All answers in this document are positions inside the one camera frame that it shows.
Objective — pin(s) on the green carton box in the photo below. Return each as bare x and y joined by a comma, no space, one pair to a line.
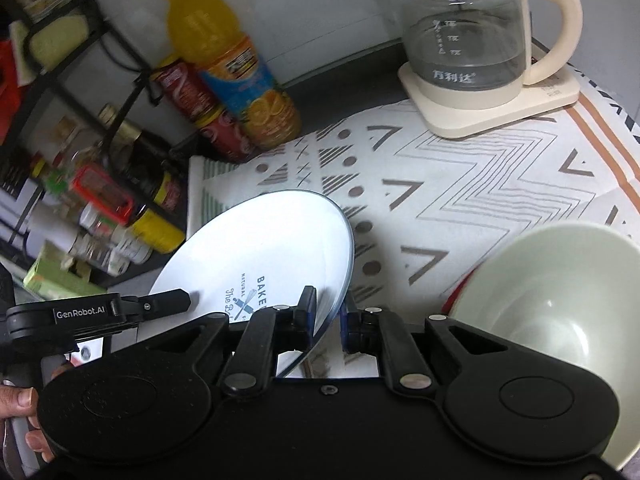
55,275

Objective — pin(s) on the large pale green bowl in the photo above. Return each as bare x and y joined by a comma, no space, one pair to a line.
550,285

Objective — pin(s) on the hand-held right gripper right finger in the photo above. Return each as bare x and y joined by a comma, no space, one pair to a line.
345,322

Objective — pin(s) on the row of seasoning bottles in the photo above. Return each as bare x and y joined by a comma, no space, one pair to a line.
150,230

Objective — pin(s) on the red drink can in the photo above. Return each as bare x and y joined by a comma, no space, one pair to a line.
225,135
182,87

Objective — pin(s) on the white plate dark rim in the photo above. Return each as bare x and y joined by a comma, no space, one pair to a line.
260,245

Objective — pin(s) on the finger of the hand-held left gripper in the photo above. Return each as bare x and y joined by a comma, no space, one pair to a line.
160,302

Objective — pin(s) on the orange juice bottle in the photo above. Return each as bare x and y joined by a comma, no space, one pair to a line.
235,75

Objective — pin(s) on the yellow green sponge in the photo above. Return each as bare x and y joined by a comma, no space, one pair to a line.
60,40

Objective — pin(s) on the red plastic kitchen tool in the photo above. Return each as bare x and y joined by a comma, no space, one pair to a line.
82,180

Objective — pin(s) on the red and black bowl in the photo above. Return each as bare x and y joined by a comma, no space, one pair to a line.
457,295

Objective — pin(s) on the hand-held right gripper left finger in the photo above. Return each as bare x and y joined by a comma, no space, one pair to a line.
307,310

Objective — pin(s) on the cream kettle base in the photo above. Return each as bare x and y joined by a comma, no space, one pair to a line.
500,120

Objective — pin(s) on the person's left hand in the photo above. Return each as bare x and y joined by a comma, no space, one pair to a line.
20,402

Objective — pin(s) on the red plastic basket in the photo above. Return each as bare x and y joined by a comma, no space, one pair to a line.
6,70

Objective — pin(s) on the patterned fringed cloth mat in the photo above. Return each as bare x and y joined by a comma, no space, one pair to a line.
450,170

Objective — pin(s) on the black metal rack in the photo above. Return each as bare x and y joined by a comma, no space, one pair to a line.
100,82

